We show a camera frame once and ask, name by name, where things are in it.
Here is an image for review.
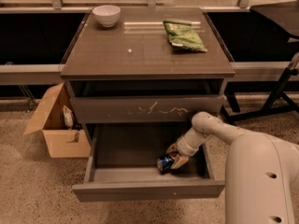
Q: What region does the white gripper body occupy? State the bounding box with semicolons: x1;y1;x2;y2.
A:
176;137;198;157

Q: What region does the blue pepsi can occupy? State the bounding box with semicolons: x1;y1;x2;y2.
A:
157;153;177;173

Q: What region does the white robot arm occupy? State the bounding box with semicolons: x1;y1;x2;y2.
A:
167;112;299;224

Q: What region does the open grey middle drawer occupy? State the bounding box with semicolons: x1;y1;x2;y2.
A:
73;122;224;202

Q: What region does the closed grey top drawer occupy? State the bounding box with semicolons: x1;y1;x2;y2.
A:
70;95;224;123

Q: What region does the grey drawer cabinet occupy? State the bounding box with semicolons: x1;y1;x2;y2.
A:
59;6;235;203

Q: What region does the metal window railing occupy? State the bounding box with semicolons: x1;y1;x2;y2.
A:
0;0;299;86

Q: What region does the white bag in box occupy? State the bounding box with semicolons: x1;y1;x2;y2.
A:
63;105;74;129

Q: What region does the green chip bag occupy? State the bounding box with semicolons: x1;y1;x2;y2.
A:
163;21;207;52

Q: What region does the open cardboard box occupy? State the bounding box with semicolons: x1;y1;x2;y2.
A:
23;83;91;158

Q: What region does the white ceramic bowl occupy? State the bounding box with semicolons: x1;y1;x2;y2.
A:
93;5;121;27

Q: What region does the black rolling stand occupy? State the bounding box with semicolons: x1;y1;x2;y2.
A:
208;1;299;124

